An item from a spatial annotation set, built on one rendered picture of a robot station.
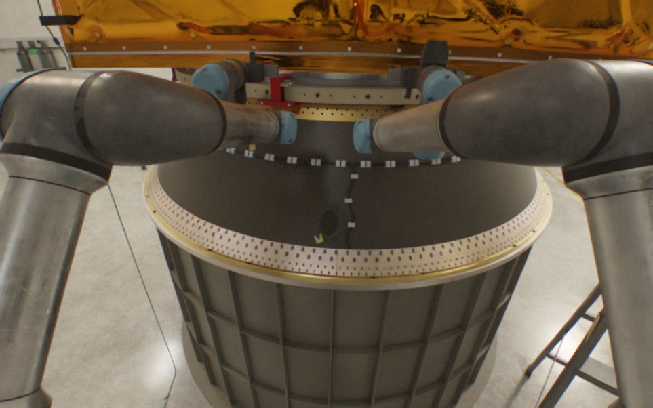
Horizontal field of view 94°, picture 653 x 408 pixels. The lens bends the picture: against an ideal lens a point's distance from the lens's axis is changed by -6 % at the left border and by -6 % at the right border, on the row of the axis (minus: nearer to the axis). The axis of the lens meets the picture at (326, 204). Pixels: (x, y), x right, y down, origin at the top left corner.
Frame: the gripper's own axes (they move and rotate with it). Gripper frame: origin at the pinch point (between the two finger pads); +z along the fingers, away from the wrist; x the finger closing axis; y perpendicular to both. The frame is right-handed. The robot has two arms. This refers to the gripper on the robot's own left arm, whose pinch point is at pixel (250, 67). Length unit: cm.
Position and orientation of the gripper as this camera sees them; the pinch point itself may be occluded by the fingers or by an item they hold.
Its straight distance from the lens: 106.3
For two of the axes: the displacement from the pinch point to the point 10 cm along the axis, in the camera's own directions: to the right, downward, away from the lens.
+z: 1.0, -4.9, 8.7
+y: 0.1, -8.7, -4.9
